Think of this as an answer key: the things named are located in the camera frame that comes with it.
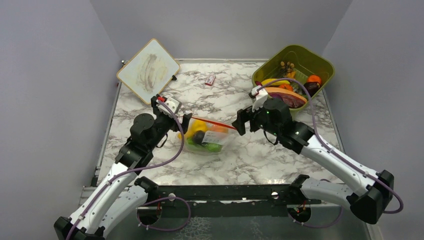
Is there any small red white box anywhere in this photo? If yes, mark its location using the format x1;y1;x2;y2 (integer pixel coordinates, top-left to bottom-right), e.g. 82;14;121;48
205;74;216;86

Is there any dark twig with brown nuts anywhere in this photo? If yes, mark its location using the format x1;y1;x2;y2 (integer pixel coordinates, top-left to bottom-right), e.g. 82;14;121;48
280;61;295;74

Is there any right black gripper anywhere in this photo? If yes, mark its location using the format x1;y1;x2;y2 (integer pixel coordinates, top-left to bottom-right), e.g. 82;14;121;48
233;99;281;137

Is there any orange toy tangerine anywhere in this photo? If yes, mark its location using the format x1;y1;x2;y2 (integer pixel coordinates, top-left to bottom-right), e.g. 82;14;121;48
306;74;322;85

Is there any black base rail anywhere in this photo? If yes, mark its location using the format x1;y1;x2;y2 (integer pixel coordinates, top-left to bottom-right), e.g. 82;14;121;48
137;184;321;221

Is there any peach toy fruit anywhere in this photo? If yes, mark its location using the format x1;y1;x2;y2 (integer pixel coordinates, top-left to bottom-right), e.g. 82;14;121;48
210;125;229;134

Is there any small orange toy pumpkin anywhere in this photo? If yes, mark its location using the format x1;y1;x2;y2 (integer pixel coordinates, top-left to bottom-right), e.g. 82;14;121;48
279;84;294;92

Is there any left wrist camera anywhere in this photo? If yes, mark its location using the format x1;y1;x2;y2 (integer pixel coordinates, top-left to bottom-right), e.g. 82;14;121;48
156;96;182;118

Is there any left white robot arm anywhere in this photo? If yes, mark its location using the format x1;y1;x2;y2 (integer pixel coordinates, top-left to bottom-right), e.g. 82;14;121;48
53;95;191;240

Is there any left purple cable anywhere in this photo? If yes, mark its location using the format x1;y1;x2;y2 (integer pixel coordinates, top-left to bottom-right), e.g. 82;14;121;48
65;99;185;240

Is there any black toy fruit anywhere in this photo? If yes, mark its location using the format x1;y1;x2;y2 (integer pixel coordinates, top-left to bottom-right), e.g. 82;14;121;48
191;130;206;145

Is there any clear zip top bag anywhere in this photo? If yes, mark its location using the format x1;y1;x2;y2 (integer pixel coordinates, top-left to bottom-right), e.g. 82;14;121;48
177;116;238;155

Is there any yellow toy bell pepper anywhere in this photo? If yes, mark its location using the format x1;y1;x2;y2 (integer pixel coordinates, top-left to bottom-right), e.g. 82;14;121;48
184;119;209;139

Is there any yellow toy banana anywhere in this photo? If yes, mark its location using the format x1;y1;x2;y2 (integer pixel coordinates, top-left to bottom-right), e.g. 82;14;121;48
260;78;290;87

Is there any small whiteboard with wooden frame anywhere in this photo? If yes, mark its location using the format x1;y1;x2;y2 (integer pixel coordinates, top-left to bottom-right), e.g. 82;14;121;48
116;38;180;105

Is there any red toy steak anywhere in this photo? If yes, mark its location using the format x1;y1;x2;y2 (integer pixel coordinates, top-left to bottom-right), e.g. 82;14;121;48
269;92;307;109

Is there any olive green plastic bin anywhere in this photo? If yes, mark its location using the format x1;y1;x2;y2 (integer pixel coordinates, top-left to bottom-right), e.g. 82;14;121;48
251;44;335;98

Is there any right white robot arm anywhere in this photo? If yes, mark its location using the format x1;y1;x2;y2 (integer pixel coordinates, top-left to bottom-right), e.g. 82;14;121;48
232;98;395;225

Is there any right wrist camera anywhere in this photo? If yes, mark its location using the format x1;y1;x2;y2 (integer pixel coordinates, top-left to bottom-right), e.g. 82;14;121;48
249;85;269;112

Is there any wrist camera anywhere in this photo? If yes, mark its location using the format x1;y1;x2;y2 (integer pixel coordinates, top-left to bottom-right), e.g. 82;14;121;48
156;96;182;118
249;85;269;112

